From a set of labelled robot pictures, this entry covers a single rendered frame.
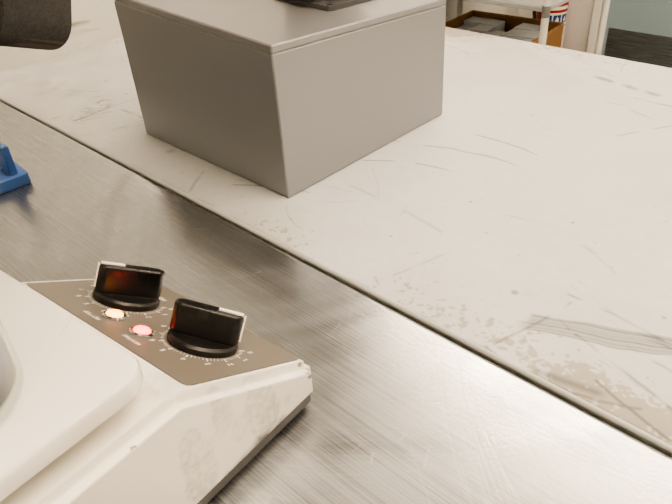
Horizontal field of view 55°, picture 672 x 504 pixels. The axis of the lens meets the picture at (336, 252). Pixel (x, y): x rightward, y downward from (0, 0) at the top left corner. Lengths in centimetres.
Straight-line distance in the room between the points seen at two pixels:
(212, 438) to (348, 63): 32
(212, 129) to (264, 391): 30
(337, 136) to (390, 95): 7
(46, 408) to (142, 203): 31
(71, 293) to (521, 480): 22
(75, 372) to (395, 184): 32
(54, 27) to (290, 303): 21
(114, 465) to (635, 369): 25
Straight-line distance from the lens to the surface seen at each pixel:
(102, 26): 189
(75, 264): 47
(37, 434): 23
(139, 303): 32
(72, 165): 61
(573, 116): 63
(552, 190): 51
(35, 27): 25
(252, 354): 30
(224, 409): 27
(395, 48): 55
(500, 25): 273
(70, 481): 24
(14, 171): 59
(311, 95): 48
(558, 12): 323
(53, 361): 25
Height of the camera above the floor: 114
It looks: 35 degrees down
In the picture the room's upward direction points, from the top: 4 degrees counter-clockwise
